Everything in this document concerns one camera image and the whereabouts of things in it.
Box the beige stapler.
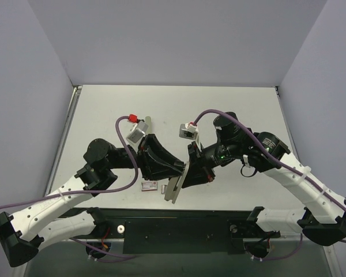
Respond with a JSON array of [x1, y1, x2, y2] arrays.
[[145, 116, 152, 134]]

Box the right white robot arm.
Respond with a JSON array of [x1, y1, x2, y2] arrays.
[[182, 110, 346, 246]]

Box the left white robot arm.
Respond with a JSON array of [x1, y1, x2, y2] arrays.
[[0, 134, 187, 267]]

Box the red white staple box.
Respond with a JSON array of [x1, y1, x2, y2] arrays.
[[141, 181, 158, 192]]

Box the open staple box tray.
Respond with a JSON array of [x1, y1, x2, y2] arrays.
[[161, 185, 167, 194]]

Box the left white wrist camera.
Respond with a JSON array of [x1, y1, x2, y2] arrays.
[[126, 114, 148, 144]]

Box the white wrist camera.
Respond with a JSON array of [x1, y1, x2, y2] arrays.
[[126, 114, 148, 144], [179, 122, 202, 150]]

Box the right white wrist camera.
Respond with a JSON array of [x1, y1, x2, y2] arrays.
[[179, 122, 202, 150]]

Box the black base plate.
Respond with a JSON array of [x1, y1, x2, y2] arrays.
[[72, 206, 283, 256]]

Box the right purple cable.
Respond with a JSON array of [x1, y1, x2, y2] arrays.
[[192, 108, 346, 263]]

